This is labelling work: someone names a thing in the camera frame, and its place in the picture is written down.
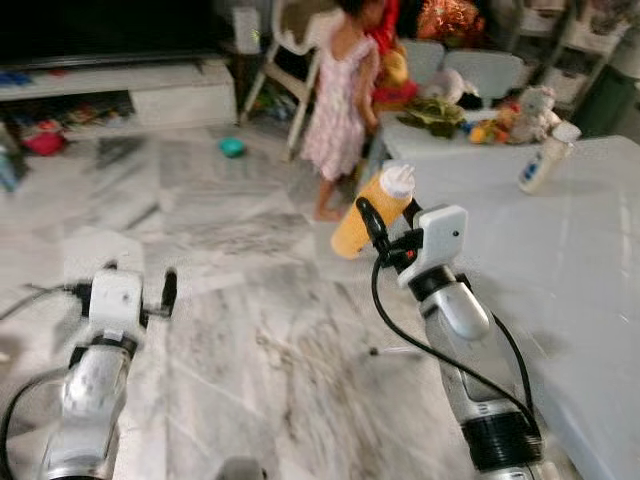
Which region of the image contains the grey plastic chair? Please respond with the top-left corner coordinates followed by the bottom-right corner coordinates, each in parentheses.
top-left (445, 50), bottom-right (527, 107)
top-left (400, 40), bottom-right (447, 89)

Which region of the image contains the child in pink dress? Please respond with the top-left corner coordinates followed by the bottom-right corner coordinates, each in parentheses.
top-left (299, 0), bottom-right (393, 223)

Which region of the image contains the small teal bowl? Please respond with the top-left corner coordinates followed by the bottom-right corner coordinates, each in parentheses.
top-left (217, 137), bottom-right (247, 160)

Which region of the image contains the red yellow doll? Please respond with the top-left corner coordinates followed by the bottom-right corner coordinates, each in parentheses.
top-left (372, 0), bottom-right (423, 111)

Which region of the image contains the white low TV stand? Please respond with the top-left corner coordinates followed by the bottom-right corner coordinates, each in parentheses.
top-left (0, 57), bottom-right (239, 133)

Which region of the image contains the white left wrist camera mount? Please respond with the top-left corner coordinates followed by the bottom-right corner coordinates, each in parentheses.
top-left (87, 267), bottom-right (145, 343)

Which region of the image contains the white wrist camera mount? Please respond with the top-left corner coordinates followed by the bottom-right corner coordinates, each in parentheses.
top-left (397, 204), bottom-right (470, 290)
top-left (87, 267), bottom-right (145, 343)

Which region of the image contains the dark green bin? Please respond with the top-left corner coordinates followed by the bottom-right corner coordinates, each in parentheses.
top-left (570, 63), bottom-right (639, 140)

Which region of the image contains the white shelf rack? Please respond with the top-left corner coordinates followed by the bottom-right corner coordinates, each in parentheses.
top-left (497, 0), bottom-right (633, 111)

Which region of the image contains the white bottle with blue label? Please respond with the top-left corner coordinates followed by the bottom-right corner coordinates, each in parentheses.
top-left (517, 121), bottom-right (582, 195)

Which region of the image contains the orange bottle with white cap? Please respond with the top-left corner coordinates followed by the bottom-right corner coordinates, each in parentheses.
top-left (331, 163), bottom-right (417, 261)

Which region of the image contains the orange fruit pile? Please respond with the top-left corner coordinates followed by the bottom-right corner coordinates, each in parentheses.
top-left (466, 117), bottom-right (503, 145)

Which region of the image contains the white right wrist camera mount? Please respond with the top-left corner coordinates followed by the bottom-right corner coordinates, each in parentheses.
top-left (397, 204), bottom-right (470, 290)

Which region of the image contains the small white box device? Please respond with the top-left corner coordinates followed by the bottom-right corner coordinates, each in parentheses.
top-left (231, 7), bottom-right (264, 54)

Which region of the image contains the red pink toy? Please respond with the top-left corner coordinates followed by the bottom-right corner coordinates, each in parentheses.
top-left (22, 122), bottom-right (69, 157)

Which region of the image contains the white folding high chair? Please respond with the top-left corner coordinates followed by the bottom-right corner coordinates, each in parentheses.
top-left (238, 0), bottom-right (341, 163)

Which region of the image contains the grey stuffed toy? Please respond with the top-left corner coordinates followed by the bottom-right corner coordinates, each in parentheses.
top-left (508, 85), bottom-right (561, 147)

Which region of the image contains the pale grey table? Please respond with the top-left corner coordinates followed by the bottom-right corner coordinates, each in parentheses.
top-left (378, 134), bottom-right (640, 480)

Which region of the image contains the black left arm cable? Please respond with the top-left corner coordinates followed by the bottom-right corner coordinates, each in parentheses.
top-left (0, 283), bottom-right (93, 480)

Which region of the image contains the shiny orange foil decoration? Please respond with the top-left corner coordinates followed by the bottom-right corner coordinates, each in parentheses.
top-left (417, 0), bottom-right (488, 49)

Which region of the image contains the blue floor item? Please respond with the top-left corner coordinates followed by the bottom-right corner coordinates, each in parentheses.
top-left (0, 125), bottom-right (27, 194)

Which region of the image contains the black television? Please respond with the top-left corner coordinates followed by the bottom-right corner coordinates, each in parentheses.
top-left (0, 0), bottom-right (229, 71)

